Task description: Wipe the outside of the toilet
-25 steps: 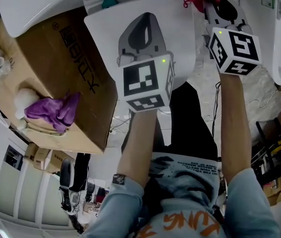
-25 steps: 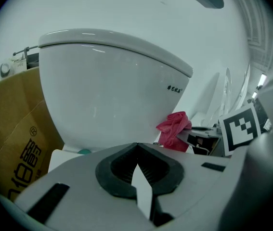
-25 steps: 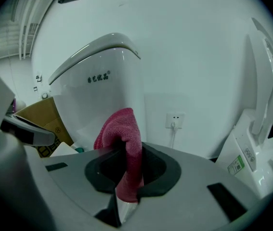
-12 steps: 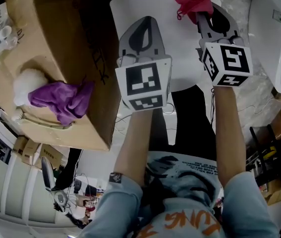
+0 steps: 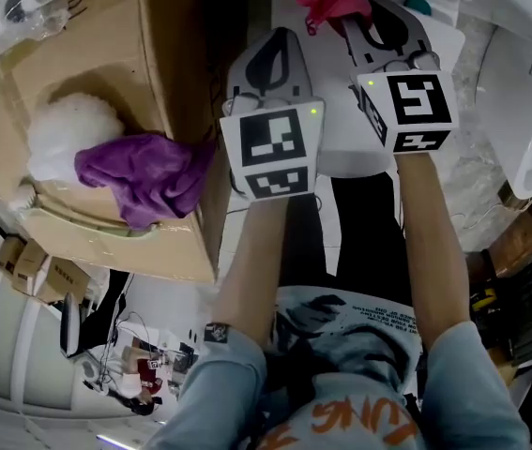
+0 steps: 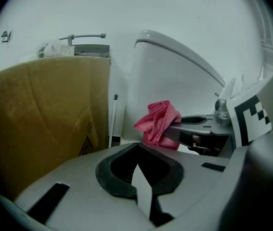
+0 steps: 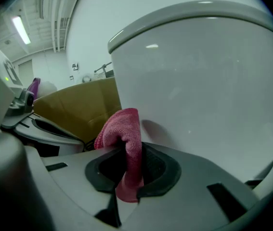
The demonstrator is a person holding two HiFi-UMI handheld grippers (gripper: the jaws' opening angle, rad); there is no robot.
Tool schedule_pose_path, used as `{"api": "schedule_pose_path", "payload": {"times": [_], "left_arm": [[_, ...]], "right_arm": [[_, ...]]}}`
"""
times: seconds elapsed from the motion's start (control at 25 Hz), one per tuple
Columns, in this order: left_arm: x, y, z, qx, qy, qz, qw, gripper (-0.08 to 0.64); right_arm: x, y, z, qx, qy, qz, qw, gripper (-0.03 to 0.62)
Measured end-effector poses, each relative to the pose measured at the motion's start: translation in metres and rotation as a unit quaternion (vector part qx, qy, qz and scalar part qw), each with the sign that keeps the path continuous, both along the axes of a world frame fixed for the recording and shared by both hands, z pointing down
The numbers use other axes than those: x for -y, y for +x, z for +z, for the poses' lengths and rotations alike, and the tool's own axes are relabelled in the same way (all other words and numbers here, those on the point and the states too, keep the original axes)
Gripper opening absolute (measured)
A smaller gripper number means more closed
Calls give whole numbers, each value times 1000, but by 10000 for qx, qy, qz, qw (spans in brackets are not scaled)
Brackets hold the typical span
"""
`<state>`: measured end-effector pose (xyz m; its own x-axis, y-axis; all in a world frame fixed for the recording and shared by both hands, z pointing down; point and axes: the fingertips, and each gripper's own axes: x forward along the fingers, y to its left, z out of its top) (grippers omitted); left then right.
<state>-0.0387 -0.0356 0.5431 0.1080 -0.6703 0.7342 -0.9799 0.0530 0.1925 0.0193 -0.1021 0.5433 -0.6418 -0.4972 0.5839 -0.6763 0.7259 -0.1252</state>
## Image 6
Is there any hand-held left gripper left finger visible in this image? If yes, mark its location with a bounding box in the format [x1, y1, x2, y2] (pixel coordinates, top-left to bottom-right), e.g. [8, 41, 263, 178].
[14, 142, 155, 231]

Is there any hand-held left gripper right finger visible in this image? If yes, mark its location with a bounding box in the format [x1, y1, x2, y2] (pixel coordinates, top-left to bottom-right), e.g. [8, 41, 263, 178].
[140, 143, 232, 226]

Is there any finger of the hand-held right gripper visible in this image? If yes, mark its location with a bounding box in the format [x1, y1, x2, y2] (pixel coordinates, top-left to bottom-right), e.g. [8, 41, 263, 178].
[162, 123, 211, 141]
[181, 115, 214, 127]

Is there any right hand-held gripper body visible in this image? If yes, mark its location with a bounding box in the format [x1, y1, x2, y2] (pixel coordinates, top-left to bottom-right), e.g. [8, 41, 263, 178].
[179, 82, 273, 157]

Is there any pink cloth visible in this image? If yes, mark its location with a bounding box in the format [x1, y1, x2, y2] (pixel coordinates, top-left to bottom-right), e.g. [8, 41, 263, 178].
[133, 100, 182, 151]

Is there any white toilet with tank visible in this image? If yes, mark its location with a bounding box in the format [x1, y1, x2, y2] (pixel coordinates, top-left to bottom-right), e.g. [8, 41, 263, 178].
[121, 29, 237, 151]

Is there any white pole black cap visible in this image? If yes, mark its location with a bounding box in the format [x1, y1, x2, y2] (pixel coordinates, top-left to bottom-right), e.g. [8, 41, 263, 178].
[109, 94, 119, 149]

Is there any large cardboard box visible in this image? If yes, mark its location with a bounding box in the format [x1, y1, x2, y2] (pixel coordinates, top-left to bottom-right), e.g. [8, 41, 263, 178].
[0, 55, 112, 199]

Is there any grey plastic tray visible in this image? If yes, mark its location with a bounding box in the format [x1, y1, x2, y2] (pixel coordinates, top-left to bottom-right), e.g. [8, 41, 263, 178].
[73, 44, 110, 59]

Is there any plastic-wrapped white tube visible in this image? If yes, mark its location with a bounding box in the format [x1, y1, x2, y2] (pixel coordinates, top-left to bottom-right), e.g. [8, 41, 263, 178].
[36, 39, 76, 59]

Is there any black wall bracket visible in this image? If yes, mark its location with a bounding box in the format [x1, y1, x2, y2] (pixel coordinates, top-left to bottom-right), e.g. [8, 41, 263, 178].
[0, 29, 12, 43]

